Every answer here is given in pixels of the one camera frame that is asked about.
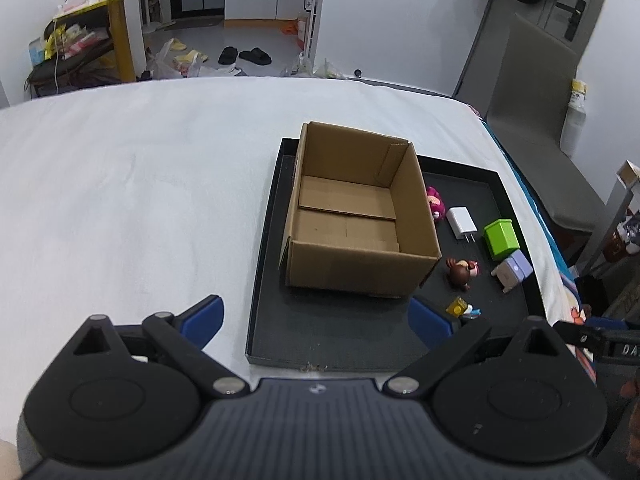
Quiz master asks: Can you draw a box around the brown-haired girl figurine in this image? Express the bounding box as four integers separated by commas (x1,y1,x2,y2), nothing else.
446,258,480,292

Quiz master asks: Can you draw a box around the lavender toy block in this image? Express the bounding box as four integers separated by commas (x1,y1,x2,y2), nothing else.
490,249,534,294

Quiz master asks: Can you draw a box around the white USB charger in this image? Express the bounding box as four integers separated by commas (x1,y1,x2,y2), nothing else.
446,207,477,242

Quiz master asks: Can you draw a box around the green toy box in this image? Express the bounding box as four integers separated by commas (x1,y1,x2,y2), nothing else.
484,219,520,261

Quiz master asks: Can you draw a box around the pink bear figurine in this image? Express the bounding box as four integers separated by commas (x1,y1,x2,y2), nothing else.
426,185,446,222

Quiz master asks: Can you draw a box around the brown cardboard box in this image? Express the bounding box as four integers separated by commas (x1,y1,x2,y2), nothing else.
281,122,442,297

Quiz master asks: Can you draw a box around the blue patterned bed sheet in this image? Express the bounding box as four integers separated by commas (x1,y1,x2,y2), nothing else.
479,116,609,386

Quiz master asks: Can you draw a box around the black rectangular tray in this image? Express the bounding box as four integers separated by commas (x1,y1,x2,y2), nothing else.
245,139,544,375

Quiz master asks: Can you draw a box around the white plastic bottle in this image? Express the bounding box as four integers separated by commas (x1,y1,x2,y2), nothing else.
560,79,587,157

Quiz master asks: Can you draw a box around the grey dining chair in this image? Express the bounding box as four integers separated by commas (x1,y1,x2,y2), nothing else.
456,14,604,233

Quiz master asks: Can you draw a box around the white plastic bag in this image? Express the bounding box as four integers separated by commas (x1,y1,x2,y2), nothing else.
143,38,244,80

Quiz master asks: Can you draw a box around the black slipper left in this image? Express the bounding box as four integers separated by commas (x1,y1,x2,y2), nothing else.
217,46,239,66

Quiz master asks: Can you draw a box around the black slipper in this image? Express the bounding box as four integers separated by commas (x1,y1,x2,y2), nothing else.
217,46,239,66
239,48,272,66

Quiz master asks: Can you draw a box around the black slipper right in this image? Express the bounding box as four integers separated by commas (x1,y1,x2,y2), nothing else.
239,48,272,66

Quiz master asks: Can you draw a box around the yellow wooden side table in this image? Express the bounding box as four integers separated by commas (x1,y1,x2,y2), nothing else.
25,0,137,96

